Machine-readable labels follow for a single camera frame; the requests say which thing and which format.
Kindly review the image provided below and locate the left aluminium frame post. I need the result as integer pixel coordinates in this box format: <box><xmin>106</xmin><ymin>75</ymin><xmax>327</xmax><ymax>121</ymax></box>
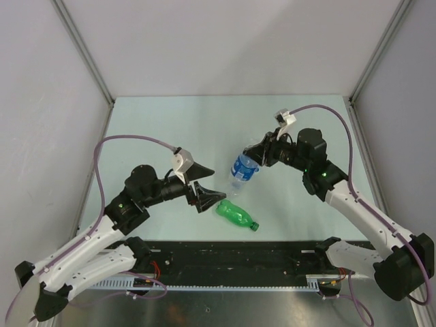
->
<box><xmin>50</xmin><ymin>0</ymin><xmax>115</xmax><ymax>105</ymax></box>

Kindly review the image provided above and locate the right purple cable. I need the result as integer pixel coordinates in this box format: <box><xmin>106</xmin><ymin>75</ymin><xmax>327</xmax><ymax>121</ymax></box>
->
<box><xmin>289</xmin><ymin>104</ymin><xmax>430</xmax><ymax>305</ymax></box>

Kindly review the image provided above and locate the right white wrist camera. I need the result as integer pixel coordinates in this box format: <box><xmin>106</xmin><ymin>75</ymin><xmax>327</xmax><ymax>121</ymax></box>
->
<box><xmin>275</xmin><ymin>108</ymin><xmax>296</xmax><ymax>140</ymax></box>

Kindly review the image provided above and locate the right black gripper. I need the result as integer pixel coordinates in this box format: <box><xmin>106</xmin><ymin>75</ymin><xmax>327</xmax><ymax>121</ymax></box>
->
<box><xmin>244</xmin><ymin>127</ymin><xmax>310</xmax><ymax>172</ymax></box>

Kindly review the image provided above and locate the green plastic bottle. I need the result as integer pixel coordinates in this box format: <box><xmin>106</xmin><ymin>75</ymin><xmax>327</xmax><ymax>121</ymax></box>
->
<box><xmin>215</xmin><ymin>200</ymin><xmax>260</xmax><ymax>232</ymax></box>

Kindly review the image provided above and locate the blue label bottle white cap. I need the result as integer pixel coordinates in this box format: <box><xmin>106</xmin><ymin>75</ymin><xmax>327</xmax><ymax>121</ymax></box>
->
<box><xmin>226</xmin><ymin>138</ymin><xmax>260</xmax><ymax>198</ymax></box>

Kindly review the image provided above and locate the grey slotted cable duct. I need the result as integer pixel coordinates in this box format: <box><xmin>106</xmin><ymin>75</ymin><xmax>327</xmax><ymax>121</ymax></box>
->
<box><xmin>89</xmin><ymin>275</ymin><xmax>339</xmax><ymax>292</ymax></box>

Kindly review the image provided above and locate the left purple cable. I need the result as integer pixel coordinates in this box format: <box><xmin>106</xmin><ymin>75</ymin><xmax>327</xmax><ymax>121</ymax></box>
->
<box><xmin>6</xmin><ymin>135</ymin><xmax>181</xmax><ymax>323</ymax></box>

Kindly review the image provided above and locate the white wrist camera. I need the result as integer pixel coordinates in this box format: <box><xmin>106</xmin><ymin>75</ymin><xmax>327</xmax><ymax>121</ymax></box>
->
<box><xmin>275</xmin><ymin>108</ymin><xmax>296</xmax><ymax>140</ymax></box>
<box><xmin>171</xmin><ymin>147</ymin><xmax>194</xmax><ymax>184</ymax></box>

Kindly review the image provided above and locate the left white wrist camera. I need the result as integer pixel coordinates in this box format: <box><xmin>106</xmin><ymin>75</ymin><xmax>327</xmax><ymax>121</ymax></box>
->
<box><xmin>171</xmin><ymin>147</ymin><xmax>194</xmax><ymax>184</ymax></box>

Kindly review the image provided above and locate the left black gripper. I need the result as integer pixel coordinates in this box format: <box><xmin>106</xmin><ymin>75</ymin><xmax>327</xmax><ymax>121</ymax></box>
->
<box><xmin>141</xmin><ymin>161</ymin><xmax>225</xmax><ymax>211</ymax></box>

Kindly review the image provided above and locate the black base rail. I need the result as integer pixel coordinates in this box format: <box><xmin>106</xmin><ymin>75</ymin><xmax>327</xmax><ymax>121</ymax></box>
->
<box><xmin>147</xmin><ymin>240</ymin><xmax>340</xmax><ymax>283</ymax></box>

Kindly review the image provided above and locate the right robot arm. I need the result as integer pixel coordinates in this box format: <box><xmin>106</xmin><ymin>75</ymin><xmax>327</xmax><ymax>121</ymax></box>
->
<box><xmin>243</xmin><ymin>128</ymin><xmax>435</xmax><ymax>301</ymax></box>

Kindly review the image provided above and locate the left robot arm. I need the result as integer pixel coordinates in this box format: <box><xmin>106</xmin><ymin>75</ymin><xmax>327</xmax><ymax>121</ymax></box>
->
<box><xmin>5</xmin><ymin>159</ymin><xmax>226</xmax><ymax>326</ymax></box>

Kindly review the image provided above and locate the right aluminium frame post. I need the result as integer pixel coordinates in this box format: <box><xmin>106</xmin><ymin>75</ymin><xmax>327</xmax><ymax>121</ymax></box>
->
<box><xmin>352</xmin><ymin>0</ymin><xmax>415</xmax><ymax>99</ymax></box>

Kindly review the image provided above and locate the aluminium frame post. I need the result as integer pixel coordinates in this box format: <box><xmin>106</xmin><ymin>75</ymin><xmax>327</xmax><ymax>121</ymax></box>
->
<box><xmin>352</xmin><ymin>0</ymin><xmax>415</xmax><ymax>99</ymax></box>
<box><xmin>50</xmin><ymin>0</ymin><xmax>115</xmax><ymax>105</ymax></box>

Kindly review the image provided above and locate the purple cable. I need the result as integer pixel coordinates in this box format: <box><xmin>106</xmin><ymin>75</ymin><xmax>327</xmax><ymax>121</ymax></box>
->
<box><xmin>289</xmin><ymin>104</ymin><xmax>430</xmax><ymax>305</ymax></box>
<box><xmin>6</xmin><ymin>135</ymin><xmax>181</xmax><ymax>323</ymax></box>

